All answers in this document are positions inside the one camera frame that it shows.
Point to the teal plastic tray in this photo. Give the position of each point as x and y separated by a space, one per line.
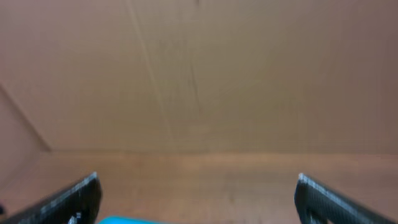
124 220

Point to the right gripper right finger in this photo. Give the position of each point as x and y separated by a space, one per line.
317 203

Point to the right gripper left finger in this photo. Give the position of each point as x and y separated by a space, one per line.
77 203

